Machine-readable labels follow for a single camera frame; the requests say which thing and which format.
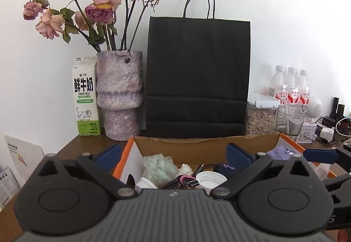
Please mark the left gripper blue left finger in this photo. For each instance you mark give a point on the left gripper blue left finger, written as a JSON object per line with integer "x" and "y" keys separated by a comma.
{"x": 107, "y": 159}

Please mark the white round speaker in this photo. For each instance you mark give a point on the white round speaker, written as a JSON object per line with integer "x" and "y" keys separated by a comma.
{"x": 314, "y": 108}

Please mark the purple ceramic vase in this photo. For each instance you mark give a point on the purple ceramic vase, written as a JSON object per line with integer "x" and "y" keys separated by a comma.
{"x": 120, "y": 92}

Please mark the white tissue ball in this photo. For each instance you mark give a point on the white tissue ball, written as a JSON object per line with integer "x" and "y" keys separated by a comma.
{"x": 185, "y": 170}

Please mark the clear glass cup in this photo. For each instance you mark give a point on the clear glass cup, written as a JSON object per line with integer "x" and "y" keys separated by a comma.
{"x": 289, "y": 120}

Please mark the seed container white lid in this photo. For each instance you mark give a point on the seed container white lid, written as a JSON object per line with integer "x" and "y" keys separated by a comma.
{"x": 261, "y": 113}

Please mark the water bottle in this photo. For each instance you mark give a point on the water bottle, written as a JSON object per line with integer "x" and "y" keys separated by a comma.
{"x": 277, "y": 86}
{"x": 292, "y": 86}
{"x": 304, "y": 88}

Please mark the milk carton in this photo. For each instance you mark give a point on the milk carton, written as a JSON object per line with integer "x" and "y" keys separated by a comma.
{"x": 87, "y": 112}

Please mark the green item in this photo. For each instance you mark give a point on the green item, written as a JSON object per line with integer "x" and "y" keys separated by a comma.
{"x": 159, "y": 169}

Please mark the white envelope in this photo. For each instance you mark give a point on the white envelope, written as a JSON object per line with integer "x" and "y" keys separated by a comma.
{"x": 21, "y": 157}

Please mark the water bottle right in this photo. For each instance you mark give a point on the water bottle right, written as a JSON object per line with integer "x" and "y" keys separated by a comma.
{"x": 304, "y": 88}

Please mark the white floral tin box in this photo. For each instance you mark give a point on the white floral tin box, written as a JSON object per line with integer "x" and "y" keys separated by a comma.
{"x": 307, "y": 134}

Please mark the wide white jar lid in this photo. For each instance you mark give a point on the wide white jar lid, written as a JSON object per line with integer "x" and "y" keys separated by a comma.
{"x": 209, "y": 180}

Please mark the navy blue pouch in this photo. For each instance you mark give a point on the navy blue pouch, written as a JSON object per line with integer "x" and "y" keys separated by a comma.
{"x": 226, "y": 170}

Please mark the black charger stand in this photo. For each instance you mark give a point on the black charger stand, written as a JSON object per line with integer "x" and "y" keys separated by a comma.
{"x": 337, "y": 111}

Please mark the white tissue paper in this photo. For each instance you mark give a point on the white tissue paper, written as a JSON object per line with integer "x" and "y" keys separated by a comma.
{"x": 322, "y": 171}

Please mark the black paper bag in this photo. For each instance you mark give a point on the black paper bag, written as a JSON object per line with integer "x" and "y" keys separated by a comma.
{"x": 197, "y": 76}

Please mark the purple knitted cloth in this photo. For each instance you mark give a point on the purple knitted cloth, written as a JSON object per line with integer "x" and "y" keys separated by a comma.
{"x": 280, "y": 153}

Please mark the water bottle middle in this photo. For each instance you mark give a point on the water bottle middle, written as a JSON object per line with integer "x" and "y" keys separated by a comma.
{"x": 292, "y": 86}

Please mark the dried pink roses bouquet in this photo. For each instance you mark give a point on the dried pink roses bouquet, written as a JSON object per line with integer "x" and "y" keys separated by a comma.
{"x": 101, "y": 22}

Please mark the white bottle cap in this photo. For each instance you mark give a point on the white bottle cap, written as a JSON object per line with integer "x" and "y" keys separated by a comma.
{"x": 144, "y": 183}

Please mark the red cardboard box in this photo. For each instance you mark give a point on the red cardboard box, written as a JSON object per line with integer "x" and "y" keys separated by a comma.
{"x": 193, "y": 152}

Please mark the white power adapter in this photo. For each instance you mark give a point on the white power adapter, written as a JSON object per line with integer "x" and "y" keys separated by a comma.
{"x": 327, "y": 133}

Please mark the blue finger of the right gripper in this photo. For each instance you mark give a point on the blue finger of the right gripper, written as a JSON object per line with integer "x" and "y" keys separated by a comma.
{"x": 321, "y": 156}

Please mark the person right hand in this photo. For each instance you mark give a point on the person right hand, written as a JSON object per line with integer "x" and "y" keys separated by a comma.
{"x": 343, "y": 235}

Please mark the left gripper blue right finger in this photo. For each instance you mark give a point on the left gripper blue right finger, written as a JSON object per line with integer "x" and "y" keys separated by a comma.
{"x": 238, "y": 158}

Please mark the water bottle left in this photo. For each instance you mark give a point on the water bottle left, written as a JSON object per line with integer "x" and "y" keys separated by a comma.
{"x": 277, "y": 86}

